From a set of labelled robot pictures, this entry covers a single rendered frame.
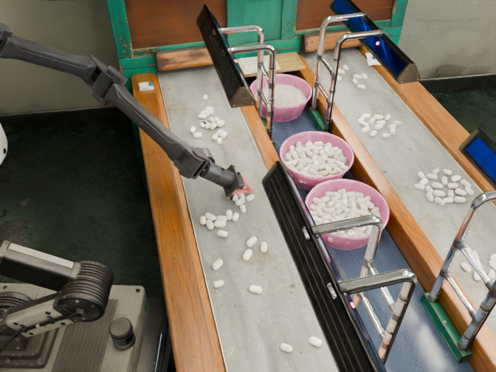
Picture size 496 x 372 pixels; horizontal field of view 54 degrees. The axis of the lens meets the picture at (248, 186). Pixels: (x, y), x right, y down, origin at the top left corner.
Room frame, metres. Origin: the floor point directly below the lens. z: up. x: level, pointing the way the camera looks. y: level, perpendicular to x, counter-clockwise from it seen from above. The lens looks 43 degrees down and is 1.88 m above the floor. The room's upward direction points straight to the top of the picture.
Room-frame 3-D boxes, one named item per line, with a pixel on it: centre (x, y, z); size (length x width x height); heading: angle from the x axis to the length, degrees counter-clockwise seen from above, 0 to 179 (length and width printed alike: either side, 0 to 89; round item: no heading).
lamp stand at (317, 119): (1.67, -0.38, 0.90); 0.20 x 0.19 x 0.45; 14
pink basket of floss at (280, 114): (1.79, -0.14, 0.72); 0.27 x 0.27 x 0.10
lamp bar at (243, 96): (1.56, 0.09, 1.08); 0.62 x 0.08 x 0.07; 14
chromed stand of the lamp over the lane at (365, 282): (0.63, -0.23, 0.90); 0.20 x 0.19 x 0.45; 14
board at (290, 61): (2.01, -0.08, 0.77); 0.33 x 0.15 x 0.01; 104
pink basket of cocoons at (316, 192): (1.10, -0.32, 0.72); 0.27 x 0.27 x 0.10
